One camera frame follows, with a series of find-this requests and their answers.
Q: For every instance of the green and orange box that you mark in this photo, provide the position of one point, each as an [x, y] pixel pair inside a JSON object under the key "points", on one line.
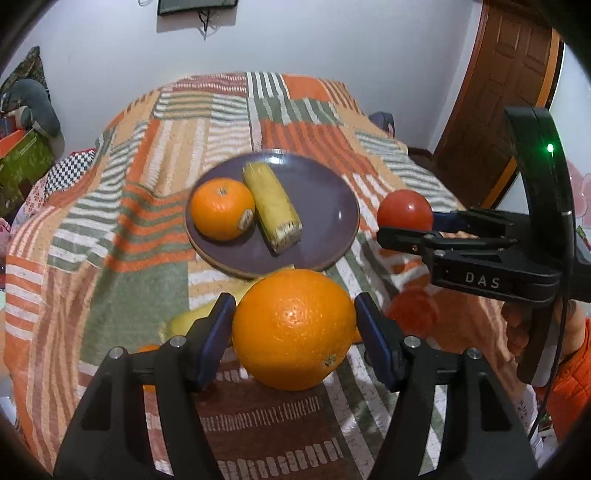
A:
{"points": [[21, 161]]}

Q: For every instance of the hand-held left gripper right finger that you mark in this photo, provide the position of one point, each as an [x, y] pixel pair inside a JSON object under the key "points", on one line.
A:
{"points": [[376, 342]]}

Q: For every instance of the large orange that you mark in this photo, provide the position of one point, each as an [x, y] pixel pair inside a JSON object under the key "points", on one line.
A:
{"points": [[293, 328]]}

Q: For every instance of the pink object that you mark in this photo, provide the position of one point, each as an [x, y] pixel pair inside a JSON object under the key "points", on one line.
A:
{"points": [[581, 189]]}

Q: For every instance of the yellow banana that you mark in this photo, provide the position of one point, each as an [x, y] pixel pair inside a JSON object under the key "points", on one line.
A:
{"points": [[184, 324]]}

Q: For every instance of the yellow corn cob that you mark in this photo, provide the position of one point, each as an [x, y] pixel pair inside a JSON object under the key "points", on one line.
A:
{"points": [[272, 207]]}

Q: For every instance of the wall-mounted black screen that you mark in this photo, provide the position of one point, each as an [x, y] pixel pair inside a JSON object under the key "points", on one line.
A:
{"points": [[196, 5]]}

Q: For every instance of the purple plate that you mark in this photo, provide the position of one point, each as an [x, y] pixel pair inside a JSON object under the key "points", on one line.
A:
{"points": [[318, 221]]}

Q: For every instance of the brown wooden door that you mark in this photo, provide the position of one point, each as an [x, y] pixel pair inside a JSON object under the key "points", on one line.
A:
{"points": [[498, 92]]}

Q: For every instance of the checkered cloth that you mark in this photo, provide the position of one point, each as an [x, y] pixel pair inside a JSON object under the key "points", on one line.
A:
{"points": [[69, 168]]}

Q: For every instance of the person's right hand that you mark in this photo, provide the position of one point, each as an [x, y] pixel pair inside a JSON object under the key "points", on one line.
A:
{"points": [[516, 328]]}

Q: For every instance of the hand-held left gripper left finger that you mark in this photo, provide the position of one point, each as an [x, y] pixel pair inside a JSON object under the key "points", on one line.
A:
{"points": [[213, 342]]}

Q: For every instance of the blue cloth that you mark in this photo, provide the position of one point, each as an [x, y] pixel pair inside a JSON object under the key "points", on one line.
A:
{"points": [[384, 122]]}

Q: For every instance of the striped patchwork blanket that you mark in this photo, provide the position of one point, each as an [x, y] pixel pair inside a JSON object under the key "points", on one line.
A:
{"points": [[138, 207]]}

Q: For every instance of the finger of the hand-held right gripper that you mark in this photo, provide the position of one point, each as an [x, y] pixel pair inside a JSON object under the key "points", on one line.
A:
{"points": [[406, 241], [455, 219]]}

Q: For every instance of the small orange with sticker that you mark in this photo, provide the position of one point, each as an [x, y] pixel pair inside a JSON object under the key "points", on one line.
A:
{"points": [[223, 209]]}

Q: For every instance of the red tomato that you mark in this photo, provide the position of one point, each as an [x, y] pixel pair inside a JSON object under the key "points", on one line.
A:
{"points": [[405, 210]]}

